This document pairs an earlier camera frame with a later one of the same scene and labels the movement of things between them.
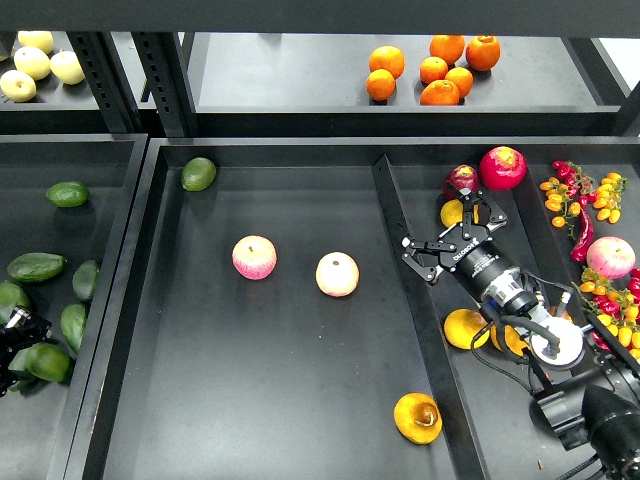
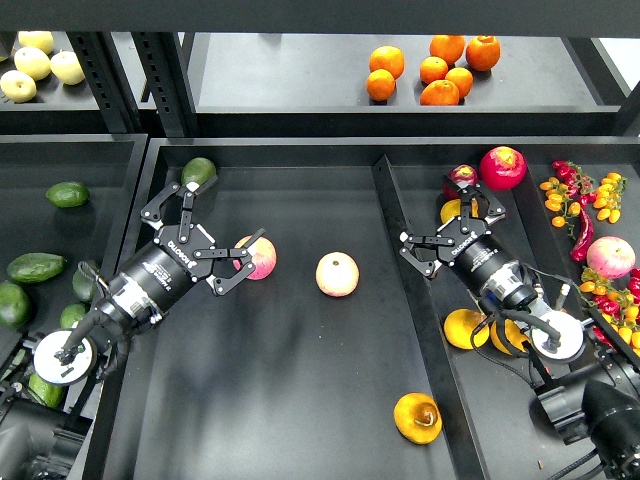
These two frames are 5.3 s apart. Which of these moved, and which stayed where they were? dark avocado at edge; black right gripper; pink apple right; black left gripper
Moved: black left gripper
Stayed: black right gripper; pink apple right; dark avocado at edge
